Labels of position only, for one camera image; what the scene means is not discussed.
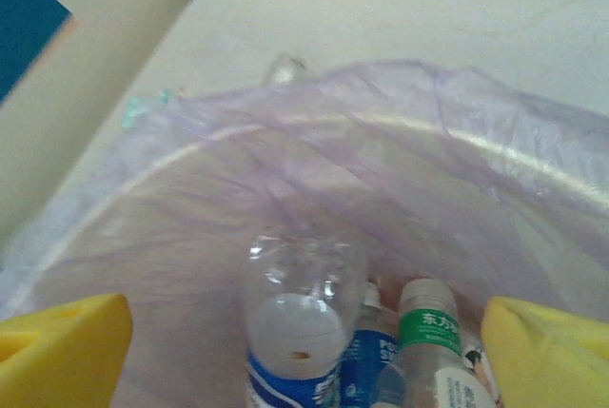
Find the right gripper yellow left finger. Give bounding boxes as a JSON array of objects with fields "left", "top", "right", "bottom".
[{"left": 0, "top": 292, "right": 133, "bottom": 408}]

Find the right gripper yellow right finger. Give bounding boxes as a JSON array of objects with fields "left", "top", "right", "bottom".
[{"left": 479, "top": 296, "right": 609, "bottom": 408}]

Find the green label clear tea bottle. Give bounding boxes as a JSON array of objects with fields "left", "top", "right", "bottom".
[{"left": 370, "top": 278, "right": 496, "bottom": 408}]

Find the blue label clear sports bottle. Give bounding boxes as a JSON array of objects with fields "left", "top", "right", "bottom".
[{"left": 340, "top": 282, "right": 405, "bottom": 408}]

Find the white round waste bin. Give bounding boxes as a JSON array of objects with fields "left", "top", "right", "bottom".
[{"left": 28, "top": 112, "right": 609, "bottom": 285}]

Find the Pepsi bottle with blue cap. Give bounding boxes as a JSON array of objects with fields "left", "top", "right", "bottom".
[{"left": 241, "top": 231, "right": 370, "bottom": 408}]

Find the bin with purple liner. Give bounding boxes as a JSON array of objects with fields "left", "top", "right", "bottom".
[{"left": 0, "top": 59, "right": 609, "bottom": 408}]

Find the small printed carton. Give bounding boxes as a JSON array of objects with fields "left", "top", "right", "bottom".
[{"left": 461, "top": 334, "right": 501, "bottom": 408}]

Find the zip bag with teal packet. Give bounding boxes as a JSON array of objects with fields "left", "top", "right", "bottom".
[{"left": 121, "top": 88, "right": 175, "bottom": 128}]

